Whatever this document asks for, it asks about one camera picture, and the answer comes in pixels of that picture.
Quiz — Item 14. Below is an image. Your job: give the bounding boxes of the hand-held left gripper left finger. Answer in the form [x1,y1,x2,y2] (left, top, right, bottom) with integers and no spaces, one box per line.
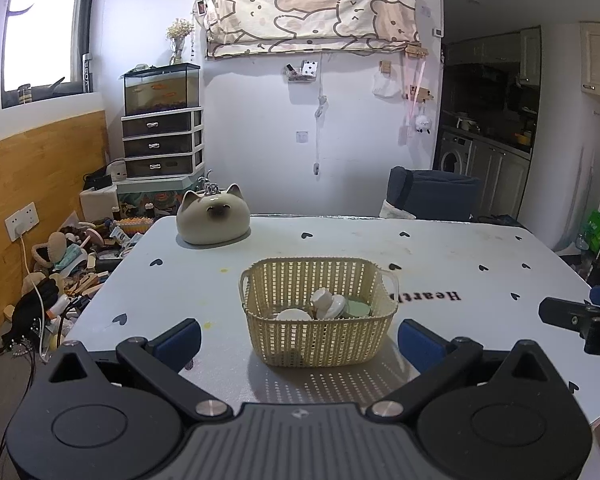
[47,318,233,423]

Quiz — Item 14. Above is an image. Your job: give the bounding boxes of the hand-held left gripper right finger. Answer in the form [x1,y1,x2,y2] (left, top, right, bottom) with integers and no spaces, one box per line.
[365,319,553,417]

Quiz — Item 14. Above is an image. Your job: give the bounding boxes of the cream woven plastic basket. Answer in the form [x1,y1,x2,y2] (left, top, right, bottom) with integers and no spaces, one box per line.
[238,257,400,368]

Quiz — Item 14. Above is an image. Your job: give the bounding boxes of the green plastic bag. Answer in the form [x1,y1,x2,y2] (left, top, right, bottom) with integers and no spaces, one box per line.
[582,208,600,254]

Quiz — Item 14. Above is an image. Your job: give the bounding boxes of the pile of clutter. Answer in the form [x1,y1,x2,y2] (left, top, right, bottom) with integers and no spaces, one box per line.
[2,210,154,357]

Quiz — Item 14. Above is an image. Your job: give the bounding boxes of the cat-shaped ceramic jar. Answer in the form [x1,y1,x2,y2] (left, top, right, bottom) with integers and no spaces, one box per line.
[176,183,252,247]

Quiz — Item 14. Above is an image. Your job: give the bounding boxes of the patterned storage box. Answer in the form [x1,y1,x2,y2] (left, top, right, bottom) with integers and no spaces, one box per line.
[116,175,206,221]

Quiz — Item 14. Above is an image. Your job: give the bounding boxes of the blue chair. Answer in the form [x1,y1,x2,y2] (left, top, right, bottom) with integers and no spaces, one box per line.
[386,166,482,222]

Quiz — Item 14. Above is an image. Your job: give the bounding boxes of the lower kitchen cabinets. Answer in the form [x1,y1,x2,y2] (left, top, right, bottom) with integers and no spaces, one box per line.
[467,137,532,219]

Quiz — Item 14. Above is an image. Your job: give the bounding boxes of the kitchen cabinets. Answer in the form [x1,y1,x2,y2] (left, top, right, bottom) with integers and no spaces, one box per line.
[467,137,532,219]
[446,26,542,87]

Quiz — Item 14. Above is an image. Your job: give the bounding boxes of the black glove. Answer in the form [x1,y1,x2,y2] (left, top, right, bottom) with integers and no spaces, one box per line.
[2,277,61,352]

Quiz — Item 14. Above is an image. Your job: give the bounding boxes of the silver metal ornament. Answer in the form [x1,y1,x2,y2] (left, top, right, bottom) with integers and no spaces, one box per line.
[197,170,222,196]

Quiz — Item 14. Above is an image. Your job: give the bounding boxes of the white box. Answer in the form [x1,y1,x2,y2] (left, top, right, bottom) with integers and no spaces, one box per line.
[79,185,119,221]

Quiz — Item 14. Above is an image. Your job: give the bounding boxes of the black device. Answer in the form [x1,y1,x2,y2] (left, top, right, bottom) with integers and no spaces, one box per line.
[83,170,114,191]

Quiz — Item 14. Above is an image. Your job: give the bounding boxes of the washing machine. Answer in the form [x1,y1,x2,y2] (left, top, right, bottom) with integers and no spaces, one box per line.
[438,131,474,176]

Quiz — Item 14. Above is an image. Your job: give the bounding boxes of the plastic drawer unit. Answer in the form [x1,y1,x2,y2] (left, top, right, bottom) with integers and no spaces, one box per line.
[121,107,204,180]

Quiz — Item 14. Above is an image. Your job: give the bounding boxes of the pink ribbon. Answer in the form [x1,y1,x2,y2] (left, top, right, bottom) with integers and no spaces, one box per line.
[404,57,429,136]

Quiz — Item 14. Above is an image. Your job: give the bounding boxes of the wooden animal hook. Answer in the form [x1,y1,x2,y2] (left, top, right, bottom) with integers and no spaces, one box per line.
[403,86,435,104]

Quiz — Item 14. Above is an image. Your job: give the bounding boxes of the glass fish tank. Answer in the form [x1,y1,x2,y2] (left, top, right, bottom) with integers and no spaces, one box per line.
[120,63,202,117]

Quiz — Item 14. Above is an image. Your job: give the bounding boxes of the white hanging bag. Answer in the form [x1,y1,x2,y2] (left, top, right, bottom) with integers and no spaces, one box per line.
[371,71,402,99]

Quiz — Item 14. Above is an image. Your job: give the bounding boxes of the upper kitchen cabinets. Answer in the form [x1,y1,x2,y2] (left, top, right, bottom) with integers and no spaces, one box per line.
[446,26,542,87]

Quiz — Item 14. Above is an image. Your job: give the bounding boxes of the vase with dried flowers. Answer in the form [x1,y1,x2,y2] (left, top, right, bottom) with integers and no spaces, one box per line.
[166,18,195,66]

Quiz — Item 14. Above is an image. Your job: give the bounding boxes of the window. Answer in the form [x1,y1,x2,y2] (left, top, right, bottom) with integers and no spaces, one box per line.
[0,0,97,109]

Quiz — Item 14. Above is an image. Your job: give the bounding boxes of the printed blanket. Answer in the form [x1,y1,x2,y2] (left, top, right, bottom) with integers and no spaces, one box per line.
[201,0,422,60]

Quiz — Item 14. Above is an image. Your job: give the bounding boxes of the white power cable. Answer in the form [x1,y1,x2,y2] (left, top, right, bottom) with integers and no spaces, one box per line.
[17,237,47,362]

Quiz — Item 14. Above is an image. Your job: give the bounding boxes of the black cable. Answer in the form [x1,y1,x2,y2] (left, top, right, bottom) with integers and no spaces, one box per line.
[0,345,37,480]

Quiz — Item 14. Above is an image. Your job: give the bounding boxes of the white wall socket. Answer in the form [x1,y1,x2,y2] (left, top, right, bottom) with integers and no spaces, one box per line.
[5,201,40,241]

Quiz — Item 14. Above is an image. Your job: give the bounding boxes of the white hanging cord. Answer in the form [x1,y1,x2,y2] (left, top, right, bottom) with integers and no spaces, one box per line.
[312,80,329,176]

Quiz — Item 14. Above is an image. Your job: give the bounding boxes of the clear wall shelf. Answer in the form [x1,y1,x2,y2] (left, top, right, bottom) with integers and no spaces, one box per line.
[285,60,320,83]

